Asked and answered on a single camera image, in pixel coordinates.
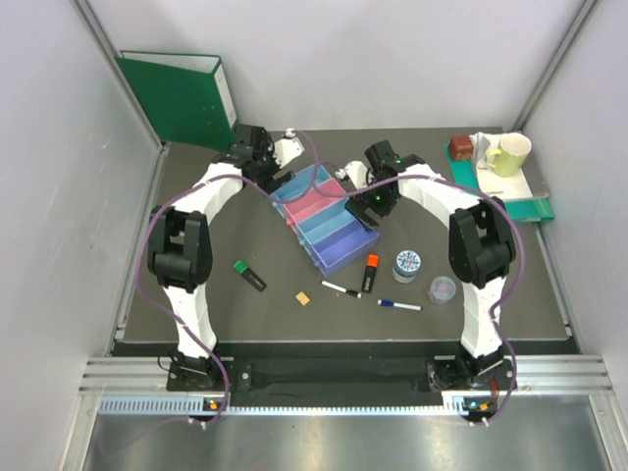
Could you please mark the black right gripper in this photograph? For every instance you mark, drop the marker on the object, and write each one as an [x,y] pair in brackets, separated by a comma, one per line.
[361,202]

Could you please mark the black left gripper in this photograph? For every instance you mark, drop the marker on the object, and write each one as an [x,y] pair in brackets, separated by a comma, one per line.
[268,183]

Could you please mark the sky blue drawer box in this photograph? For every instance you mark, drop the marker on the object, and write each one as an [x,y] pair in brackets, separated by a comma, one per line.
[323,224]

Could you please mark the purple drawer box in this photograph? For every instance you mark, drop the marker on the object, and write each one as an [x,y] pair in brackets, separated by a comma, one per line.
[341,248]

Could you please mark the pink drawer box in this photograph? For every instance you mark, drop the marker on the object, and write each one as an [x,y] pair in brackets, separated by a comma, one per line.
[312,203]

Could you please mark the teal clip file folder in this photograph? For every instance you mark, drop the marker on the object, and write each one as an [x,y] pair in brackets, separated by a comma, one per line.
[530,210]

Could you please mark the light blue drawer box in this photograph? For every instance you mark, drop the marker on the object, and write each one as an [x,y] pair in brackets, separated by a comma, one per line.
[300,184]

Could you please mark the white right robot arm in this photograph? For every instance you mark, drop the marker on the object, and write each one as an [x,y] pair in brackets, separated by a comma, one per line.
[481,248]

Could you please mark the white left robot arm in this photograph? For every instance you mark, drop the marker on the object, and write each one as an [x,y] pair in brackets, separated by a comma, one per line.
[179,251]

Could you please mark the orange highlighter marker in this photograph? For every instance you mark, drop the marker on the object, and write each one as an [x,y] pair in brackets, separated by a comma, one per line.
[370,272]

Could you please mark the patterned washi tape roll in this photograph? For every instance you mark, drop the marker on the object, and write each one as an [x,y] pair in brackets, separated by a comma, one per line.
[406,267]

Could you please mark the green lever arch binder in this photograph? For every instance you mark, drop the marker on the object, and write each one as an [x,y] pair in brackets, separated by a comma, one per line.
[186,97]

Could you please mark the dark red cube box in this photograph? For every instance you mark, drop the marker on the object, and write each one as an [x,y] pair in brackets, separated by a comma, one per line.
[460,148]

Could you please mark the black white marker pen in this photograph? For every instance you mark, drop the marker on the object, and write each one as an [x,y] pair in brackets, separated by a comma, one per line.
[348,291]

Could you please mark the blue white marker pen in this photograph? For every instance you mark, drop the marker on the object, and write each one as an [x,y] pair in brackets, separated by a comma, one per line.
[394,304]

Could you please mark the crumpled patterned wrapper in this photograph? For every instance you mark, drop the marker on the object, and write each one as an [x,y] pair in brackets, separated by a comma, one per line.
[482,143]

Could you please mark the green highlighter marker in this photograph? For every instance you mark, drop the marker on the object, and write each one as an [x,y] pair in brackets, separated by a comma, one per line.
[249,275]

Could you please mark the yellow-green ceramic mug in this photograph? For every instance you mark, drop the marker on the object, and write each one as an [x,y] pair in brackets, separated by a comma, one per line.
[509,156]

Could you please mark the small orange eraser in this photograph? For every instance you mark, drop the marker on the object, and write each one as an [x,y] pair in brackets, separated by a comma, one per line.
[302,298]

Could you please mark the white printed paper sheet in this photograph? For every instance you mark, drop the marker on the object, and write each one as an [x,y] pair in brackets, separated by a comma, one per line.
[507,189]

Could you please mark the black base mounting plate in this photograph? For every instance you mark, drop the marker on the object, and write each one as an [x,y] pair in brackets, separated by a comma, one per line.
[250,374]

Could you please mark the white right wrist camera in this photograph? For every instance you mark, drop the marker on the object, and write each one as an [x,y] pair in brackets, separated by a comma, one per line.
[355,172]

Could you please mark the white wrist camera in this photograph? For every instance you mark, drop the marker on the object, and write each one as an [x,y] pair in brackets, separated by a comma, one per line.
[355,172]
[287,148]

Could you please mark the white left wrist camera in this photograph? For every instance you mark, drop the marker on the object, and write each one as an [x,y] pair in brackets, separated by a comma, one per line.
[287,148]

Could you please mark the aluminium frame post left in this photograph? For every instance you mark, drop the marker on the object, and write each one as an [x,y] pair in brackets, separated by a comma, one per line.
[158,153]

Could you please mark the aluminium frame post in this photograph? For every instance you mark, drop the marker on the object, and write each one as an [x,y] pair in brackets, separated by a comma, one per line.
[567,41]
[158,153]

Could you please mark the white slotted cable duct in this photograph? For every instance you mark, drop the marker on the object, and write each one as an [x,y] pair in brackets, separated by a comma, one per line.
[208,406]

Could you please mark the aluminium front rail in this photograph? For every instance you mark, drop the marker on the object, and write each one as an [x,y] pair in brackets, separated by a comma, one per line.
[541,374]

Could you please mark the aluminium frame post right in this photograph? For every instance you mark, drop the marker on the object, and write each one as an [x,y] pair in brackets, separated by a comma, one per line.
[567,41]

